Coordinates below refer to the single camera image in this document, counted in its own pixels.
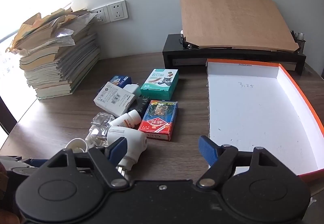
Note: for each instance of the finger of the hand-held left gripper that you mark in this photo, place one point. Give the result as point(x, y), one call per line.
point(22, 171)
point(38, 162)

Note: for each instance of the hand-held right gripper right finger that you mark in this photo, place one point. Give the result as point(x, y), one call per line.
point(208, 149)

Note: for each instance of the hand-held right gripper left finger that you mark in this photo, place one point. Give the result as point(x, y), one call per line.
point(117, 150)

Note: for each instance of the white plug-in device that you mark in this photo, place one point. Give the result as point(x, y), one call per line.
point(131, 138)

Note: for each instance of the white pill bottle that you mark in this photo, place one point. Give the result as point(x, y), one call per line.
point(126, 119)

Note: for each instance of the clear night light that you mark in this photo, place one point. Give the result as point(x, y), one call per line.
point(101, 120)

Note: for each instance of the white round cap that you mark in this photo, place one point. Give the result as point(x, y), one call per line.
point(76, 143)

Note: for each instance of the small black object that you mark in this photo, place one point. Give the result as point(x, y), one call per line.
point(140, 106)

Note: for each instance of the red playing card box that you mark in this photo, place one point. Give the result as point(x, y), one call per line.
point(157, 120)

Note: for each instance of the white labelled box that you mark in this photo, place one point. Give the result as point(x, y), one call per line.
point(114, 98)

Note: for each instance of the orange cardboard box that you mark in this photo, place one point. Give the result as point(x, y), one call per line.
point(253, 112)

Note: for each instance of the white charger adapter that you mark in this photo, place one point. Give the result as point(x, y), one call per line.
point(133, 89)

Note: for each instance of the small blue box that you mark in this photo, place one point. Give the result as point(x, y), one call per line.
point(121, 81)

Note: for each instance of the teal bandage box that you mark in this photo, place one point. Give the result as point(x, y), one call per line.
point(159, 84)

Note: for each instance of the stack of books and papers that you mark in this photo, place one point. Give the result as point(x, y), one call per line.
point(63, 62)

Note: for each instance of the black monitor stand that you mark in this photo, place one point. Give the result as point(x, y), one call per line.
point(172, 49)

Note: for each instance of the black binder clip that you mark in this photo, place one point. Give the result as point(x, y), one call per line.
point(189, 43)

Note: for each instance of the clear plastic bag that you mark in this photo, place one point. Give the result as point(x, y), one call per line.
point(64, 36)

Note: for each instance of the light wooden board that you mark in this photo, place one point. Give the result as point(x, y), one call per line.
point(235, 21)

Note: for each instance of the black mesh pen holder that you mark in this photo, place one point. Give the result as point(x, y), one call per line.
point(300, 43)

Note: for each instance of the white wall socket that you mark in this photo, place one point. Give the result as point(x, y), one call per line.
point(100, 15)
point(117, 10)

